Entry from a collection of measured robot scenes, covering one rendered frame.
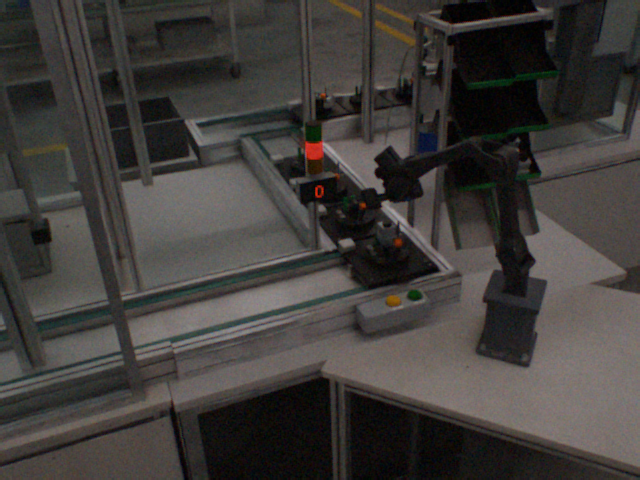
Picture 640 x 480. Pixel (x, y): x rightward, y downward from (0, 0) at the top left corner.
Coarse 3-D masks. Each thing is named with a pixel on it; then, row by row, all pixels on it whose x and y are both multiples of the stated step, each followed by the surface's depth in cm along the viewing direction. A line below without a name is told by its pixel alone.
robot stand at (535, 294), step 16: (496, 272) 181; (496, 288) 174; (544, 288) 174; (496, 304) 170; (512, 304) 168; (528, 304) 168; (496, 320) 174; (512, 320) 172; (528, 320) 171; (496, 336) 177; (512, 336) 174; (528, 336) 174; (480, 352) 181; (496, 352) 179; (512, 352) 177; (528, 352) 178
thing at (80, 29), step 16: (80, 0) 151; (80, 16) 153; (80, 32) 155; (80, 48) 156; (96, 80) 161; (96, 96) 164; (96, 112) 165; (112, 144) 170; (112, 160) 173; (112, 176) 175; (112, 192) 177; (128, 224) 183; (128, 240) 186; (128, 256) 188
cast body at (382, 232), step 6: (384, 222) 200; (390, 222) 200; (378, 228) 202; (384, 228) 199; (390, 228) 199; (378, 234) 203; (384, 234) 199; (390, 234) 200; (384, 240) 199; (390, 240) 200; (384, 246) 200
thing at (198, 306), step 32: (288, 256) 211; (320, 256) 212; (160, 288) 197; (192, 288) 199; (224, 288) 200; (256, 288) 203; (288, 288) 202; (320, 288) 202; (352, 288) 196; (192, 320) 190; (224, 320) 190; (256, 320) 184
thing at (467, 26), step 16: (416, 16) 193; (432, 16) 194; (512, 16) 186; (528, 16) 186; (544, 16) 188; (416, 32) 196; (448, 32) 179; (416, 48) 198; (448, 48) 181; (416, 64) 200; (448, 64) 184; (416, 80) 202; (448, 80) 187; (416, 96) 205; (448, 96) 189; (416, 112) 208; (416, 128) 212; (416, 144) 214; (432, 224) 213; (432, 240) 216
